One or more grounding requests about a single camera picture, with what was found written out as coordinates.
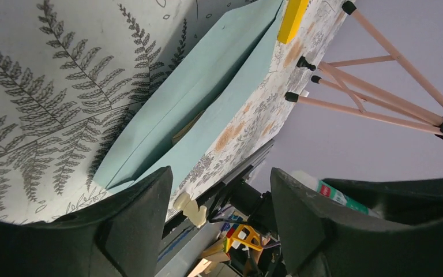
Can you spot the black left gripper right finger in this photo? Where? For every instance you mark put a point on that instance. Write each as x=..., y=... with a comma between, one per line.
x=320, y=237

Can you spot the black chess pawn piece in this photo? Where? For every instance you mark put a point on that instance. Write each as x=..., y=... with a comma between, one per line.
x=303, y=63

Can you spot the yellow tool below table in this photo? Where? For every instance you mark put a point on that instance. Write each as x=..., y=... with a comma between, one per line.
x=245, y=235

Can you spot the teal paper envelope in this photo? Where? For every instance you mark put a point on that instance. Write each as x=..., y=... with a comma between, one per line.
x=218, y=75

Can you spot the green white glue stick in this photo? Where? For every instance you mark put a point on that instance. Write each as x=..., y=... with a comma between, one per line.
x=332, y=193

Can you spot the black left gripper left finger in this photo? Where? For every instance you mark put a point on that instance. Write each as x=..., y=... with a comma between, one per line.
x=117, y=236

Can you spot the tan lined letter paper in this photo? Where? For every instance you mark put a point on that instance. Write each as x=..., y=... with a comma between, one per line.
x=178, y=136

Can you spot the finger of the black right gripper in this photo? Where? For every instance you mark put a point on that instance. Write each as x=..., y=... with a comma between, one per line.
x=406, y=202

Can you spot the cream chess knight piece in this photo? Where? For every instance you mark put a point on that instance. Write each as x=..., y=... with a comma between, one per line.
x=197, y=214

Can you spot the floral patterned table mat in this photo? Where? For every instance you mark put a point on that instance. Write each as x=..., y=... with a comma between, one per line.
x=73, y=74

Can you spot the white glue stick cap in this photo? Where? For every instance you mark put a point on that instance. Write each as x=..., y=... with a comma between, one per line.
x=304, y=93

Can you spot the yellow rectangular block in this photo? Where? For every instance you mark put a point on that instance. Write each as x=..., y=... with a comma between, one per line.
x=292, y=20

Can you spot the pink music stand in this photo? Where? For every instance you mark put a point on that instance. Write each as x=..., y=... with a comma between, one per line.
x=416, y=29

